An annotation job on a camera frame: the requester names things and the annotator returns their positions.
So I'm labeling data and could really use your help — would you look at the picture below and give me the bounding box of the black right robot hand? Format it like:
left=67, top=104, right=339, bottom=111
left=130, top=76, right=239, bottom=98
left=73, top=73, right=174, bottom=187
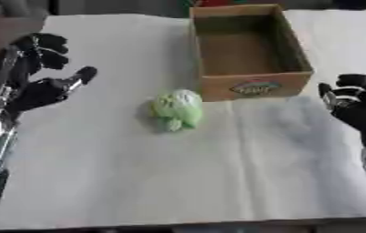
left=317, top=73, right=366, bottom=137

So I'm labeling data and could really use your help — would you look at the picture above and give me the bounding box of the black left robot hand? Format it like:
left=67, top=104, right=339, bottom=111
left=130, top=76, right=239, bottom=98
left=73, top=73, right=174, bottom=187
left=0, top=32, right=100, bottom=114

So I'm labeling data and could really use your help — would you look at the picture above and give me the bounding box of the tan cardboard box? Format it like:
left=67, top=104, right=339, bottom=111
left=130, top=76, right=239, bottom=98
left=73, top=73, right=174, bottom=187
left=188, top=3, right=316, bottom=102

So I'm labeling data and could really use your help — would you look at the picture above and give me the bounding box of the green toy cabbage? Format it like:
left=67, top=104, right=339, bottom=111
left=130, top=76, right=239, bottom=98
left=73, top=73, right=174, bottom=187
left=149, top=88, right=206, bottom=133

